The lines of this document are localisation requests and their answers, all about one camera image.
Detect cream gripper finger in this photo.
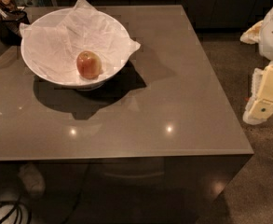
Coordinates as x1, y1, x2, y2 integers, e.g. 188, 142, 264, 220
239, 21, 263, 44
243, 61, 273, 125

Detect red yellow apple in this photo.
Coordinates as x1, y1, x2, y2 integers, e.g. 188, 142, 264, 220
76, 50, 102, 79

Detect white bowl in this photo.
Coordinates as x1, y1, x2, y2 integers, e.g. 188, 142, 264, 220
20, 7, 131, 91

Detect white crumpled paper sheet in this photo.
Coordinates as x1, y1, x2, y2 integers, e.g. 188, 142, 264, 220
19, 0, 142, 86

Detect white sock foot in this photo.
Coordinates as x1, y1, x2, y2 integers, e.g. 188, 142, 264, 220
18, 163, 46, 198

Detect dark bag with strap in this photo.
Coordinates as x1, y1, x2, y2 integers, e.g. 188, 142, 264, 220
0, 0, 30, 45

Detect black cables on floor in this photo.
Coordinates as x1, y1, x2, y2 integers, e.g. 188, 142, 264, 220
0, 193, 33, 224

